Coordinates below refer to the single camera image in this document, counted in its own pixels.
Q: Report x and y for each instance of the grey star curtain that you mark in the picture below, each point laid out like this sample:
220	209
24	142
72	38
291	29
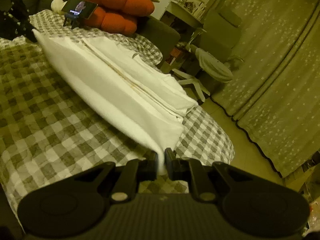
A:
274	95

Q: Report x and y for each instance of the smartphone playing video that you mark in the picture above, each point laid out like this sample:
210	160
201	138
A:
79	8

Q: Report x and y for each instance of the white desk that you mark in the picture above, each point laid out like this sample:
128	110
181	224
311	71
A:
176	9

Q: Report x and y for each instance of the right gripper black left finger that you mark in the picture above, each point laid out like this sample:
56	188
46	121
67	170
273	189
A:
131	175

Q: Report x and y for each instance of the white Pooh t-shirt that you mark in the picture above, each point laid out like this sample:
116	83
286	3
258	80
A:
141	102

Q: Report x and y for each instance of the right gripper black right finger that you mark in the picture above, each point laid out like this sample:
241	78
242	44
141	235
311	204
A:
193	172

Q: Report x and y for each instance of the red knitted cushion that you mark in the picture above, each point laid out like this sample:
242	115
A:
118	16

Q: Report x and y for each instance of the grey checkered bed quilt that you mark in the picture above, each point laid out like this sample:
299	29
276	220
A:
48	133

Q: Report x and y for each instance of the grey garment on chair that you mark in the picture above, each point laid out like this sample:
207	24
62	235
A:
212	66

